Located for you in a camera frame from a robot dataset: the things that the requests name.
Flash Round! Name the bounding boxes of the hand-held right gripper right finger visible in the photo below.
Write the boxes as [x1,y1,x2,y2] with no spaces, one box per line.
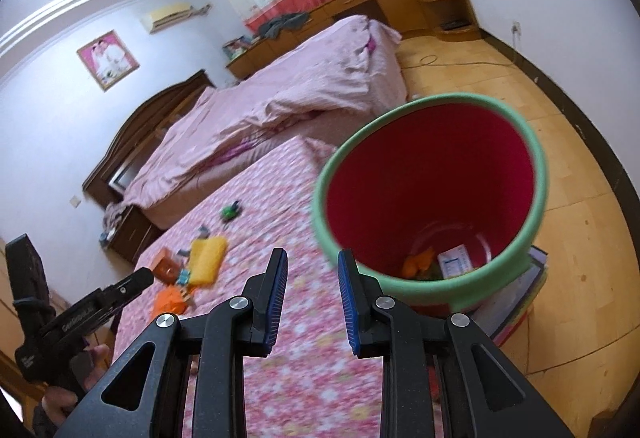
[337,249,576,438]

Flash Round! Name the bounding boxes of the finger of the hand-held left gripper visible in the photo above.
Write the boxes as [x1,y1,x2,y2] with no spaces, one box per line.
[102,267,155,309]

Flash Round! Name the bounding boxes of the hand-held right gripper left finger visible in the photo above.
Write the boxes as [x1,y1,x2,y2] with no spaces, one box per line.
[52,248,290,438]

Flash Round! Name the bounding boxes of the small brown box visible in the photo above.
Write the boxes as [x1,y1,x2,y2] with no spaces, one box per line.
[152,248,177,279]

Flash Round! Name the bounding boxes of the yellow bumpy pad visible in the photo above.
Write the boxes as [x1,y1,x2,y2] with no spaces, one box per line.
[187,238,228,289]

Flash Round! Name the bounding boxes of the small white box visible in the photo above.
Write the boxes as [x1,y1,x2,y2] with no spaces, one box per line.
[437,245,473,279]

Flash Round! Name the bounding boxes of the red bin with green rim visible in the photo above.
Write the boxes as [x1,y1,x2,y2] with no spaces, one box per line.
[312,92,550,411]

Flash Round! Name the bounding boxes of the person's left hand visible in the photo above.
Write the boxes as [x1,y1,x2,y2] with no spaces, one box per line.
[42,344,110,426]

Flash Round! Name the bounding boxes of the dark wooden nightstand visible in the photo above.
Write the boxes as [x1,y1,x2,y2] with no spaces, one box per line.
[107,205,163,263]

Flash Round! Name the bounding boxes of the crumpled pink clothes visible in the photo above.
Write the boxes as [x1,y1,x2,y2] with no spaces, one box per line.
[100,202,133,246]

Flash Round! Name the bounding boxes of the pink floral bedsheet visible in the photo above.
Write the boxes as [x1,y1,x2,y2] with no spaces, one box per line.
[132,136,446,438]

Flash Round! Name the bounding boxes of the brown wooden furniture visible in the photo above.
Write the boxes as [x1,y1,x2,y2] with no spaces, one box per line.
[0,243,31,424]

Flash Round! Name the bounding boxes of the dark wooden headboard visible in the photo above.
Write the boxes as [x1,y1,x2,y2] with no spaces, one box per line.
[82,69,216,211]

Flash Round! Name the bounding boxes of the stack of books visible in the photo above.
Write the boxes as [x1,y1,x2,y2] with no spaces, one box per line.
[470,245,550,349]

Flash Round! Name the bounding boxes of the pink striped duvet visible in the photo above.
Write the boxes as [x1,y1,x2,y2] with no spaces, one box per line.
[122,14,408,229]

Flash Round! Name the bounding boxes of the row of books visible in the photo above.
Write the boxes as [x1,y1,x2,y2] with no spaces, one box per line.
[222,35,261,63]

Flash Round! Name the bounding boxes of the dark grey clothes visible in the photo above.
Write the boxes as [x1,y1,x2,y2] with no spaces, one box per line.
[252,12,311,40]

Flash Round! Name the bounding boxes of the long wooden desk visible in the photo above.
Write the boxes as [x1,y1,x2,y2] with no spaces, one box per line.
[225,0,401,79]

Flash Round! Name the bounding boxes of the framed wall photo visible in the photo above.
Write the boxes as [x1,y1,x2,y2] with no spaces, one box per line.
[76,30,141,92]

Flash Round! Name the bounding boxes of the thin floor cable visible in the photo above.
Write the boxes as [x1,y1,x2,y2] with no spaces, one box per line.
[400,52,521,68]

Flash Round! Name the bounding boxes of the wall air conditioner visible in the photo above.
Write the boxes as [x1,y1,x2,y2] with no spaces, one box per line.
[140,0,196,34]

